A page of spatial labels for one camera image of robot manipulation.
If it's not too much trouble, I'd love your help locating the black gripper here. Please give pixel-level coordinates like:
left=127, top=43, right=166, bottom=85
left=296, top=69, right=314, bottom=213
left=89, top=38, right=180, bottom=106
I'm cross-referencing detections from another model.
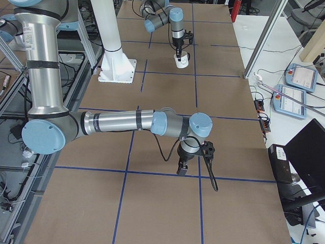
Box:
left=176, top=141, right=201, bottom=175
left=172, top=37, right=184, bottom=62

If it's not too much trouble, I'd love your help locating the white mug with smiley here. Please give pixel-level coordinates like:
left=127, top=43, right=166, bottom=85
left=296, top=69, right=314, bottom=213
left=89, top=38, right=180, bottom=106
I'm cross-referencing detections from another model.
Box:
left=174, top=51, right=190, bottom=69

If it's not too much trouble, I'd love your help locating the brown paper table cover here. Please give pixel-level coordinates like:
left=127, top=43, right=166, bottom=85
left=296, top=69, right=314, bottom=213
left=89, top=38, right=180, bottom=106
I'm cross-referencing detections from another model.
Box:
left=24, top=15, right=290, bottom=243

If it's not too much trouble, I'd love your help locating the red cylinder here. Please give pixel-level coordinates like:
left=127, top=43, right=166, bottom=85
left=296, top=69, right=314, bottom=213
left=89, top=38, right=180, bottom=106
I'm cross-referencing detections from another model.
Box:
left=231, top=0, right=242, bottom=23

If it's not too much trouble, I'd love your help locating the orange terminal block strip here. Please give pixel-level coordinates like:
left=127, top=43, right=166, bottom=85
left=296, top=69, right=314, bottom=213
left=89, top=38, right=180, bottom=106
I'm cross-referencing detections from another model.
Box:
left=254, top=99, right=271, bottom=134

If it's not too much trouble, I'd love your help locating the black box device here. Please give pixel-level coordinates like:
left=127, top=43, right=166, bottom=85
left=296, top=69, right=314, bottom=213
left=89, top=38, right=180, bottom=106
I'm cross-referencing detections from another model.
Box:
left=268, top=144, right=293, bottom=184

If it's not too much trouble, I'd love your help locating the near teach pendant tablet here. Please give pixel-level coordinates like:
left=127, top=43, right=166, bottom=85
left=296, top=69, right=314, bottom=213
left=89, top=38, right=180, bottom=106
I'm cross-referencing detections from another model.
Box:
left=272, top=84, right=307, bottom=119

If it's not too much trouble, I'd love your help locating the teach pendant tablet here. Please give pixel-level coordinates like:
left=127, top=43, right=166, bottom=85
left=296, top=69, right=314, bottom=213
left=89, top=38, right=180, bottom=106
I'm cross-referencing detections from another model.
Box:
left=272, top=84, right=307, bottom=119
left=285, top=63, right=317, bottom=93

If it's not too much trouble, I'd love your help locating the black monitor on stand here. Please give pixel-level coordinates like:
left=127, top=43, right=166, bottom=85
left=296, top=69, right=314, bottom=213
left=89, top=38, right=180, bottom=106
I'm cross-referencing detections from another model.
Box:
left=280, top=118, right=324, bottom=225

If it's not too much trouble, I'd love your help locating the far teach pendant tablet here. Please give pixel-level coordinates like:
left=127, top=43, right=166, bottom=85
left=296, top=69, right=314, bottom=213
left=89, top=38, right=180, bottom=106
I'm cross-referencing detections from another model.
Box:
left=285, top=63, right=317, bottom=93

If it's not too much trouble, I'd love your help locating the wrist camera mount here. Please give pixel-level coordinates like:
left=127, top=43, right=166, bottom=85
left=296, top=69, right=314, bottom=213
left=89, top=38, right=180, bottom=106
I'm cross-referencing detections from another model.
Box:
left=183, top=30, right=194, bottom=45
left=202, top=141, right=215, bottom=161

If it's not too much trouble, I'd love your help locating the black camera cable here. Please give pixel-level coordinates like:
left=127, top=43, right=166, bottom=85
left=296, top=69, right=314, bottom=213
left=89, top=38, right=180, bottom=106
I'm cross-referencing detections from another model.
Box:
left=152, top=132, right=219, bottom=192

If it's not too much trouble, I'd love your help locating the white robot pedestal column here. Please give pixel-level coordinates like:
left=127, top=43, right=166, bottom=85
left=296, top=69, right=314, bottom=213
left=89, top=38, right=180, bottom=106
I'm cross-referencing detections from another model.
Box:
left=91, top=0, right=137, bottom=84

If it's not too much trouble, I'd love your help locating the aluminium frame post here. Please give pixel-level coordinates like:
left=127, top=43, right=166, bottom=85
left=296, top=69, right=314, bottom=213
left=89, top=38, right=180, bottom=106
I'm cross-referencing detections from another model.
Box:
left=243, top=0, right=288, bottom=79

